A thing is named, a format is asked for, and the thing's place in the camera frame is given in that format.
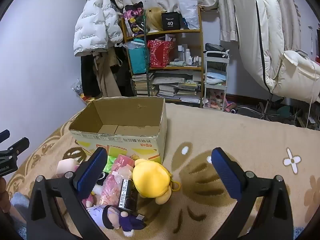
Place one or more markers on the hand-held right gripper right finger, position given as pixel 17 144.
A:
pixel 226 175

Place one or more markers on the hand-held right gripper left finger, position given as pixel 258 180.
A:
pixel 91 173

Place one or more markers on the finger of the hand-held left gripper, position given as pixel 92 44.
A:
pixel 4 135
pixel 18 146

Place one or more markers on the pale pink plush toy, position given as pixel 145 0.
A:
pixel 66 166

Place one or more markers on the cardboard box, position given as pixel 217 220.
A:
pixel 140 143

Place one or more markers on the purple plush doll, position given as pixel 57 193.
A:
pixel 125 220

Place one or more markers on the yellow plush toy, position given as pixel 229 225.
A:
pixel 150 177

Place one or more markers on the person's left hand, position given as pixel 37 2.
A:
pixel 3 195

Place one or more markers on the green tissue packet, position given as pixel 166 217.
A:
pixel 108 163

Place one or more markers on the pink translucent bag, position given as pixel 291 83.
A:
pixel 111 190

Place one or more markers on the small pink haired doll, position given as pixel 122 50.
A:
pixel 88 200

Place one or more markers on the pink flat packet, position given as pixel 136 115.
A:
pixel 122 162

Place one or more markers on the blue fuzzy clothing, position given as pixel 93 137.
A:
pixel 18 203

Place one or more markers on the small black box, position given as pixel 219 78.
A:
pixel 128 196

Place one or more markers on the metal chair base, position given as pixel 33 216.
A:
pixel 260 110

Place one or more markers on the clear patterned plastic bag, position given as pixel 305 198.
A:
pixel 77 87

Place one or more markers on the black hanging garment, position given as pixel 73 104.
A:
pixel 88 77

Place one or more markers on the beige hanging coat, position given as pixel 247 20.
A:
pixel 107 77

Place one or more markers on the messy pile of books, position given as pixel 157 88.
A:
pixel 177 87

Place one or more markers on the neat stack of books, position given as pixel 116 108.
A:
pixel 141 85

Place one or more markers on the white trolley cart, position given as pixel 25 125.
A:
pixel 216 55

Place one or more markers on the teal gift bag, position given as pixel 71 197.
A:
pixel 137 58

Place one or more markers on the row of cosmetic bottles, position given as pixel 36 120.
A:
pixel 190 56

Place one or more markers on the dark green pole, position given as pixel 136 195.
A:
pixel 146 55

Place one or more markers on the red gift bag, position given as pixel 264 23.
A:
pixel 160 53

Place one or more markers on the white puffer jacket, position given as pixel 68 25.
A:
pixel 97 22

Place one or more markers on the cream long puffer coat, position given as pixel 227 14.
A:
pixel 270 30

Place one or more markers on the wooden shelf rack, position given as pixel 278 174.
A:
pixel 175 31

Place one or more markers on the black patterned tote bag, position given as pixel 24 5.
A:
pixel 133 20

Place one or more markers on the black square box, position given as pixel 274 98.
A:
pixel 170 21

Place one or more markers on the blonde wig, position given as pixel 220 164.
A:
pixel 155 20

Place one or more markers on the white plastic bag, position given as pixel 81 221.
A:
pixel 188 10

